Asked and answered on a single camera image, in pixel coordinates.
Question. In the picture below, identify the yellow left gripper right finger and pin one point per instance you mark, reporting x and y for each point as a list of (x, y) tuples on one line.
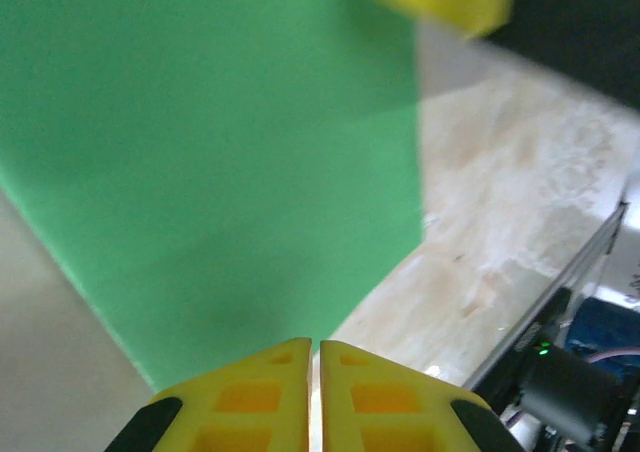
[(390, 402)]

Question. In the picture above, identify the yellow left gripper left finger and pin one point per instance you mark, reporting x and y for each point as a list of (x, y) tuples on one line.
[(250, 402)]

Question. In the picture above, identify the green square paper sheet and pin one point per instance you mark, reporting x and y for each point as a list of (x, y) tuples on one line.
[(210, 147)]

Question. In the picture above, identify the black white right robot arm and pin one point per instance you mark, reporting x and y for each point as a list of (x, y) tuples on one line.
[(565, 392)]

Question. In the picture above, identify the long aluminium mounting rail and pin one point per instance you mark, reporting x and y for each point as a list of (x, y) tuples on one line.
[(550, 297)]

